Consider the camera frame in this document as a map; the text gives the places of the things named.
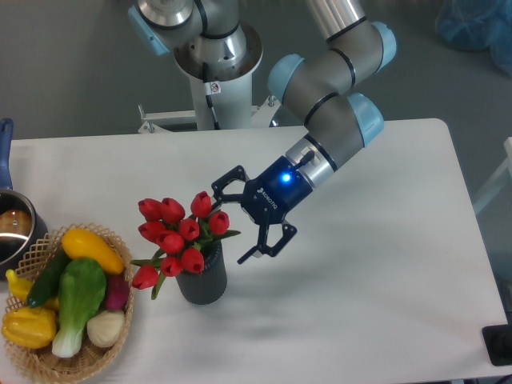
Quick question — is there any dark grey ribbed vase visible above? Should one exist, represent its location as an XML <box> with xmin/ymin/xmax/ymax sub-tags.
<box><xmin>176</xmin><ymin>242</ymin><xmax>227</xmax><ymax>305</ymax></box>

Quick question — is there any white garlic bulb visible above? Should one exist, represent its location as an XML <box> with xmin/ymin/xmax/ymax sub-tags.
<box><xmin>86</xmin><ymin>310</ymin><xmax>125</xmax><ymax>348</ymax></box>

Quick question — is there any purple red radish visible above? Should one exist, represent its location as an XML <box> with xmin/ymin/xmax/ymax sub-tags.
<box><xmin>104</xmin><ymin>276</ymin><xmax>130</xmax><ymax>311</ymax></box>

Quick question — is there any yellow squash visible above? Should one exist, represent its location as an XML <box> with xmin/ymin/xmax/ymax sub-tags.
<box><xmin>61</xmin><ymin>228</ymin><xmax>125</xmax><ymax>275</ymax></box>

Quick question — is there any black device at table edge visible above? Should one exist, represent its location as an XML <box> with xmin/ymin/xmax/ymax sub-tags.
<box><xmin>482</xmin><ymin>324</ymin><xmax>511</xmax><ymax>366</ymax></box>

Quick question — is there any small yellow gourd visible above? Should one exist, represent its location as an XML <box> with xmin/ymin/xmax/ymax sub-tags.
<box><xmin>6</xmin><ymin>269</ymin><xmax>59</xmax><ymax>311</ymax></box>

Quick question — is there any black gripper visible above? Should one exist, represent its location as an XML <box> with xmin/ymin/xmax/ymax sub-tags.
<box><xmin>211</xmin><ymin>156</ymin><xmax>313</xmax><ymax>264</ymax></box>

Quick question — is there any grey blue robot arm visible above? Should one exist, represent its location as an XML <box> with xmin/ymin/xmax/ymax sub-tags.
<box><xmin>128</xmin><ymin>1</ymin><xmax>397</xmax><ymax>257</ymax></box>

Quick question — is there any blue plastic bag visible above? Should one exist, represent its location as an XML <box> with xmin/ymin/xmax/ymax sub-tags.
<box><xmin>435</xmin><ymin>1</ymin><xmax>511</xmax><ymax>75</ymax></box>

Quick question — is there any white frame at right edge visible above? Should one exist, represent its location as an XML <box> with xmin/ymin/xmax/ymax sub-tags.
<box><xmin>473</xmin><ymin>137</ymin><xmax>511</xmax><ymax>215</ymax></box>

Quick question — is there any yellow bell pepper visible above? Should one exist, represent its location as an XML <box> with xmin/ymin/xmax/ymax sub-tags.
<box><xmin>1</xmin><ymin>306</ymin><xmax>57</xmax><ymax>349</ymax></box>

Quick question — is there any green bok choy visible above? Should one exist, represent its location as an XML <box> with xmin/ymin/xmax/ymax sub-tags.
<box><xmin>52</xmin><ymin>258</ymin><xmax>106</xmax><ymax>358</ymax></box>

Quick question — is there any red tulip bouquet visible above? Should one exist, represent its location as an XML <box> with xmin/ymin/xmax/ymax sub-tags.
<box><xmin>131</xmin><ymin>191</ymin><xmax>240</xmax><ymax>299</ymax></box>

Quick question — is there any blue handled saucepan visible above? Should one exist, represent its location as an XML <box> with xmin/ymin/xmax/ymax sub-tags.
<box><xmin>1</xmin><ymin>118</ymin><xmax>47</xmax><ymax>281</ymax></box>

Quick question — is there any green cucumber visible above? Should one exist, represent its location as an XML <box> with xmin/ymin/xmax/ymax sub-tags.
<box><xmin>26</xmin><ymin>249</ymin><xmax>71</xmax><ymax>308</ymax></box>

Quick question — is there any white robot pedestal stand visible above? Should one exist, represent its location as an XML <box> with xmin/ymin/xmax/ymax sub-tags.
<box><xmin>138</xmin><ymin>21</ymin><xmax>281</xmax><ymax>133</ymax></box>

